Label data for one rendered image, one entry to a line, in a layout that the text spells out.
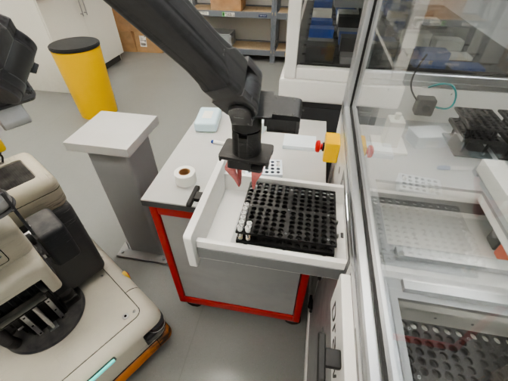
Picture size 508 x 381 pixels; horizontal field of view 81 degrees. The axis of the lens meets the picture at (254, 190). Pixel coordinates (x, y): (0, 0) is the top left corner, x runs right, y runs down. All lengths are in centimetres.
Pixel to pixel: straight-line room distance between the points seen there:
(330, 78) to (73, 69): 231
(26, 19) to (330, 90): 322
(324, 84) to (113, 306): 127
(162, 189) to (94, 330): 62
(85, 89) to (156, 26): 282
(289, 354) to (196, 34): 134
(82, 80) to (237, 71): 276
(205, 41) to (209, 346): 132
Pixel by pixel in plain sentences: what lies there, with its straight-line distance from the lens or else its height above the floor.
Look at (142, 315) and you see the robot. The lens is 132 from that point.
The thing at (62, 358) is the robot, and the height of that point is 28.
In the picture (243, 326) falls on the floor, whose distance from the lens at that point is 154.
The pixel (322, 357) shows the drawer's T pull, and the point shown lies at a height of 91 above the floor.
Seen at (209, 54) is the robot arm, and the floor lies 129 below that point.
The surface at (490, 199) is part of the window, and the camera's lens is 27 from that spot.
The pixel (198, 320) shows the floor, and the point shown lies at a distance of 157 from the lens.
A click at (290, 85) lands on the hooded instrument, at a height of 87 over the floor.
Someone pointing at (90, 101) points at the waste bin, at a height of 19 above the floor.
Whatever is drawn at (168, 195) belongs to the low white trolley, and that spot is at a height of 76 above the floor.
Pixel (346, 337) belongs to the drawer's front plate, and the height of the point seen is 93.
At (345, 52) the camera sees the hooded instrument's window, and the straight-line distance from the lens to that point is 138.
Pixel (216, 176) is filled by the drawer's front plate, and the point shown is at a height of 93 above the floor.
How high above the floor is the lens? 141
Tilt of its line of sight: 42 degrees down
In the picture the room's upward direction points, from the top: straight up
